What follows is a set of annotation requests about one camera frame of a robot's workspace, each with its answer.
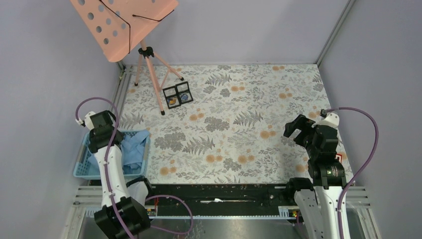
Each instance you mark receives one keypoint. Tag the pink perforated music stand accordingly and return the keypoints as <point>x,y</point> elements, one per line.
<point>119,26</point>

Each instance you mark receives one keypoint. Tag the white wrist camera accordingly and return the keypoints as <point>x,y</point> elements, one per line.
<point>328,119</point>
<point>87,121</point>

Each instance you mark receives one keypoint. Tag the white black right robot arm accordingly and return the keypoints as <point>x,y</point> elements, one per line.
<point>320,198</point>

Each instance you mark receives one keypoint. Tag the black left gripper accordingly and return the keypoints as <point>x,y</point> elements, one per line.
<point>114,127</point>

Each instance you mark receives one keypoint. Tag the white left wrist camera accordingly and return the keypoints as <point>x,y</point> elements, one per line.
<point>87,121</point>

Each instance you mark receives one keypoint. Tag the black four-compartment brooch tray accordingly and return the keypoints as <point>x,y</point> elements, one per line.
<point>176,91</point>

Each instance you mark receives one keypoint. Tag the light blue button shirt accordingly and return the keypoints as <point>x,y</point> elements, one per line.
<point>133,148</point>

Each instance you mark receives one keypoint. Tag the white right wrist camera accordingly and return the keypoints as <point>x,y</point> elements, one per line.
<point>328,119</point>

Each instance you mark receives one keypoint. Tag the light blue plastic basket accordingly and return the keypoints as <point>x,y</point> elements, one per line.
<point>82,166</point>

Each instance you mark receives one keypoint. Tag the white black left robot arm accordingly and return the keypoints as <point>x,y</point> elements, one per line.
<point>122,214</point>

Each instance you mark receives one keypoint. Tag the red white grid block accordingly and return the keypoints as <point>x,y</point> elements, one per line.
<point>339,157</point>

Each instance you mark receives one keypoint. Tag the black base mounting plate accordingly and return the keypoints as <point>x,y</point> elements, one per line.
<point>253,201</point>

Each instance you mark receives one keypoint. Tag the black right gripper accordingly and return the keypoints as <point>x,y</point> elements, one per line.
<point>301,122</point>

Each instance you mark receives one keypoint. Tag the floral patterned table mat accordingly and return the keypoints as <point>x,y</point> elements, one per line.
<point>232,131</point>

